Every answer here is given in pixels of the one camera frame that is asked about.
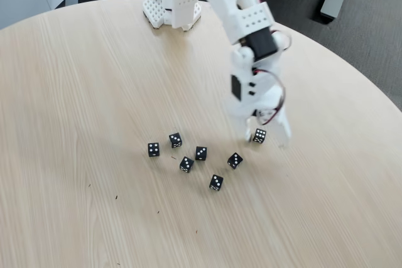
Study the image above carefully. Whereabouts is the red black servo cable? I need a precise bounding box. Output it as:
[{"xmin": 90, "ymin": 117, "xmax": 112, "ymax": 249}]
[{"xmin": 251, "ymin": 0, "xmax": 287, "ymax": 126}]

